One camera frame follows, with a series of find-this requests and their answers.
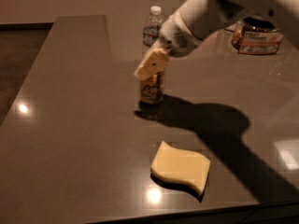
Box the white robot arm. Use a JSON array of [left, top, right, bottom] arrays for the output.
[[135, 0, 299, 80]]

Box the clear plastic water bottle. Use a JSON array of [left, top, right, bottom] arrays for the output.
[[142, 6, 164, 55]]

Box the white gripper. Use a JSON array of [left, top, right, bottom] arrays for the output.
[[134, 13, 202, 80]]

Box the orange soda can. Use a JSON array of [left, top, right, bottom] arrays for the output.
[[140, 71, 165, 105]]

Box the yellow wavy sponge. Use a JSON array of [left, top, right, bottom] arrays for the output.
[[150, 141, 211, 196]]

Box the snack jar with black lid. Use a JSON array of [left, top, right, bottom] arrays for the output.
[[231, 17, 284, 55]]

